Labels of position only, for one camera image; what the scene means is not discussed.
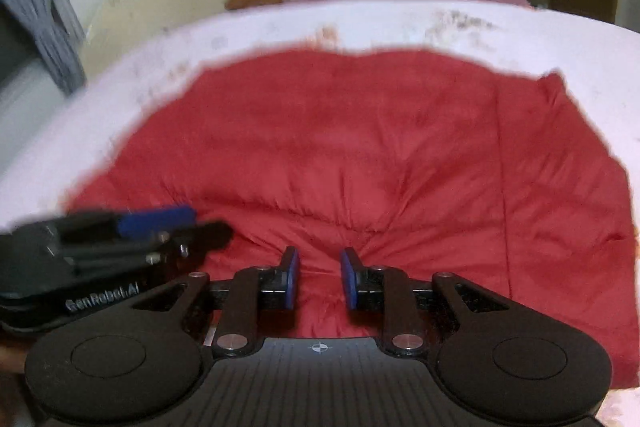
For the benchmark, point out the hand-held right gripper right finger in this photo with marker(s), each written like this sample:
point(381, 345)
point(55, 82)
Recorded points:
point(348, 281)

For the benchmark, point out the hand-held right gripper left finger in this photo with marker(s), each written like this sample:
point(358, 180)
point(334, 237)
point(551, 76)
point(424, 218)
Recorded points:
point(295, 278)

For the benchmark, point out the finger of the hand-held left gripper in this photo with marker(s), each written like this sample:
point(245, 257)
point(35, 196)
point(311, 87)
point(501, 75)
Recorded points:
point(155, 221)
point(205, 234)

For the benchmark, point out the red down jacket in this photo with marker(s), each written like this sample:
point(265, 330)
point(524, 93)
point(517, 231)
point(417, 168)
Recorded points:
point(375, 157)

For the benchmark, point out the floral white bed sheet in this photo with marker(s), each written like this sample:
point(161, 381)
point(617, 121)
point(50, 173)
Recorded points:
point(100, 107)

